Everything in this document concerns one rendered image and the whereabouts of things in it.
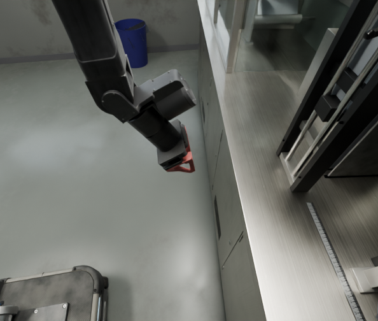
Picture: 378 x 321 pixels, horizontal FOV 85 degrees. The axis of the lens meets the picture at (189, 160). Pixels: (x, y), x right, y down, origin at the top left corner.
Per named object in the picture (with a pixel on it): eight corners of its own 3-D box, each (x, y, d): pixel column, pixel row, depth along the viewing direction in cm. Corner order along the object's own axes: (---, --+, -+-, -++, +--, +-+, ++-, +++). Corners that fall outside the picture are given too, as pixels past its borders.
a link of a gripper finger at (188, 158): (200, 150, 52) (181, 128, 46) (207, 173, 48) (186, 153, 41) (178, 161, 54) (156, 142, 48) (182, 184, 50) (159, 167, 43)
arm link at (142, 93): (101, 71, 36) (95, 100, 30) (156, 30, 32) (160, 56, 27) (146, 114, 44) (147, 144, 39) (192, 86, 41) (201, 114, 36)
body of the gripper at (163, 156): (182, 123, 48) (163, 101, 43) (189, 156, 42) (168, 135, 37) (159, 135, 50) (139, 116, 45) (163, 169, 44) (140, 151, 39)
